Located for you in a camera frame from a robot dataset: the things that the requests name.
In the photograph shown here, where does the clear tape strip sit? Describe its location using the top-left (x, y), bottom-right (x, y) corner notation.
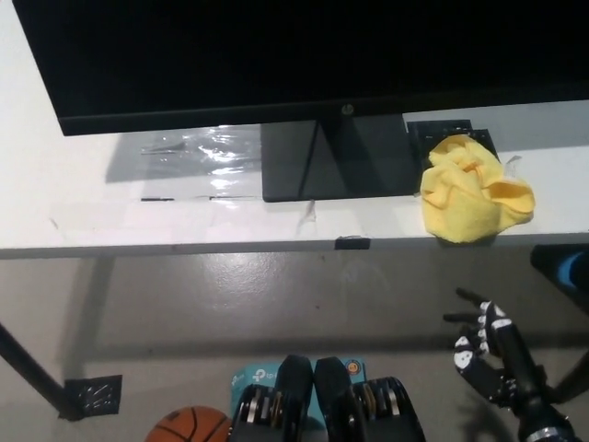
top-left (296, 198), bottom-right (318, 231)

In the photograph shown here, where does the yellow microfibre cloth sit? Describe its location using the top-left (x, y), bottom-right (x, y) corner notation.
top-left (421, 136), bottom-right (537, 244)

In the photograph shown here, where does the black HP monitor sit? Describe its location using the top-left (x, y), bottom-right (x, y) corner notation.
top-left (11, 0), bottom-right (589, 204)

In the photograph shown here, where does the black plastic tray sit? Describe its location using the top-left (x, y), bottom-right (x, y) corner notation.
top-left (406, 119), bottom-right (501, 162)

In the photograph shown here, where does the orange basketball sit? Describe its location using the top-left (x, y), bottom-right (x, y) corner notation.
top-left (144, 405), bottom-right (234, 442)

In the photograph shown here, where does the black and blue object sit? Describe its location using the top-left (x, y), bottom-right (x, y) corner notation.
top-left (530, 243), bottom-right (589, 317)

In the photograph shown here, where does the black floor tape patch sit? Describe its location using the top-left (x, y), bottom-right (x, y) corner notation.
top-left (58, 375), bottom-right (123, 421)

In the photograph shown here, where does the teal tp-link box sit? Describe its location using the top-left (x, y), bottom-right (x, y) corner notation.
top-left (229, 355), bottom-right (369, 425)

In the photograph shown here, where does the clear plastic tape sheet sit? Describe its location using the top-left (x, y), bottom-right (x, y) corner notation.
top-left (137, 126), bottom-right (263, 202)

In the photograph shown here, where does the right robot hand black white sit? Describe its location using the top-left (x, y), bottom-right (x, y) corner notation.
top-left (443, 288), bottom-right (560, 423)

